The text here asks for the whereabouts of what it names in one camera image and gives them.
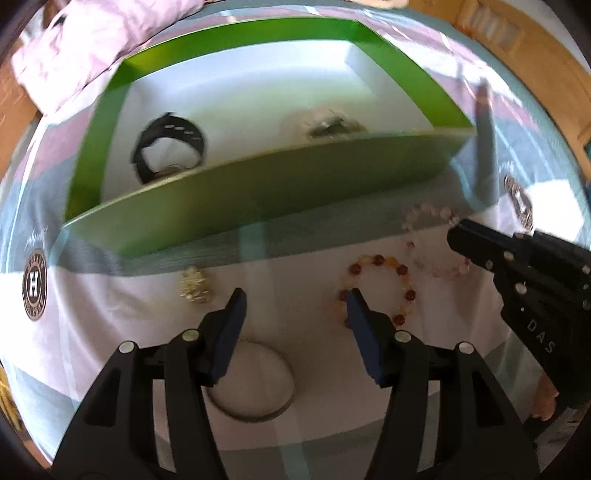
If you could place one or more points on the pink pillow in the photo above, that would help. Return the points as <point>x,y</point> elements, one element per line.
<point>83,41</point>

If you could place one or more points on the pale green bangle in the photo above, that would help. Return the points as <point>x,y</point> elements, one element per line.
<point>277,406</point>

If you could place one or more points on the cream wrist watch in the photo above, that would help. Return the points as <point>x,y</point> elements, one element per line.
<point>330,127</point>

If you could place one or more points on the plaid bedsheet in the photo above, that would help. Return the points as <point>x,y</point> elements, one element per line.
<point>138,323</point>

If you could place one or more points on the person's right hand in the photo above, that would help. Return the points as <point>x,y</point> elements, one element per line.
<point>548,397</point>

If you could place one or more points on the wooden bed rail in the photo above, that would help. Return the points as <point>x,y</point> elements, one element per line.
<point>531,50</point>

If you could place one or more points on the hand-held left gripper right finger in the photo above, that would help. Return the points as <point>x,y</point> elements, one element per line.
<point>364,337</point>

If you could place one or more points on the black wrist watch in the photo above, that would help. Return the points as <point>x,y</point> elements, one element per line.
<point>184,134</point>

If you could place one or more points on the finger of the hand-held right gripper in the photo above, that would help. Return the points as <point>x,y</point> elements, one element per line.
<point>475,242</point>

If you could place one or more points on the green cardboard box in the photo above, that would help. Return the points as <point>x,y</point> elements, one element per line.
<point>258,198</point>

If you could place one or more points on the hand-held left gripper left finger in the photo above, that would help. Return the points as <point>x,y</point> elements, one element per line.
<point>226,334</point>

